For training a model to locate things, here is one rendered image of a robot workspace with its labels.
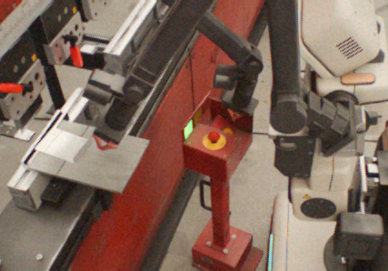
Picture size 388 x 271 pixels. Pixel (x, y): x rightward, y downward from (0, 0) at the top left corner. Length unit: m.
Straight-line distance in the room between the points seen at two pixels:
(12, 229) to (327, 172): 0.85
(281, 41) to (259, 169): 1.65
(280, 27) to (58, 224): 0.79
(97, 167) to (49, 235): 0.22
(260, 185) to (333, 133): 1.44
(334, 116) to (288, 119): 0.10
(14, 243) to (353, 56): 0.95
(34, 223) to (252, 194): 1.30
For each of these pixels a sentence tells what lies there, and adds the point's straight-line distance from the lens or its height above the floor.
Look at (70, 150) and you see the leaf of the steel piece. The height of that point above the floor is 1.00.
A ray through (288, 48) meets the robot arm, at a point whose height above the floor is 1.40.
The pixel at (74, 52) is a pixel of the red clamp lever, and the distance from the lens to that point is 1.44.
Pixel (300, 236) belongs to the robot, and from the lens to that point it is 2.12.
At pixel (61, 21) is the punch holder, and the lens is 1.43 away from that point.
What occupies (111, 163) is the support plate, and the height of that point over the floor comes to 1.00.
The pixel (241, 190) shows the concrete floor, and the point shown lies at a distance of 2.58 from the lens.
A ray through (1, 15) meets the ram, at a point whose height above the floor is 1.42.
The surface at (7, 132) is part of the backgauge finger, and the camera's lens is 1.57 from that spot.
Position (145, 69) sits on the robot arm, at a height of 1.34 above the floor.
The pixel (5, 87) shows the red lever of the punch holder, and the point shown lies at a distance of 1.21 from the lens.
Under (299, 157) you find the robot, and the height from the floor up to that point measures 0.97.
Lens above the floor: 2.06
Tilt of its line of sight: 48 degrees down
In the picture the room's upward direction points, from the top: 5 degrees counter-clockwise
